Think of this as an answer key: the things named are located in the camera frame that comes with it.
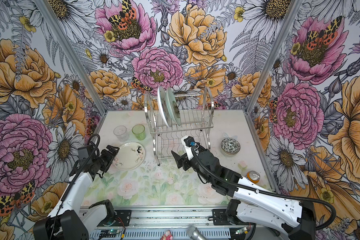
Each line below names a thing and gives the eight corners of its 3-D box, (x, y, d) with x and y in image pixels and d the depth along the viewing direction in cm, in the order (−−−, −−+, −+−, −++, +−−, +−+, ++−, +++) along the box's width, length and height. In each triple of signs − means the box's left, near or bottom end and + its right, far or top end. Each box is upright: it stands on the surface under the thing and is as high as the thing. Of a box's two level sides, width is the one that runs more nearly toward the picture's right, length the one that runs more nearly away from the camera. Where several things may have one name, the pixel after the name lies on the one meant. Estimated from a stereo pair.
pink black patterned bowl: (222, 157, 98) (224, 151, 93) (220, 144, 104) (222, 138, 99) (238, 157, 98) (242, 151, 93) (235, 144, 104) (238, 138, 99)
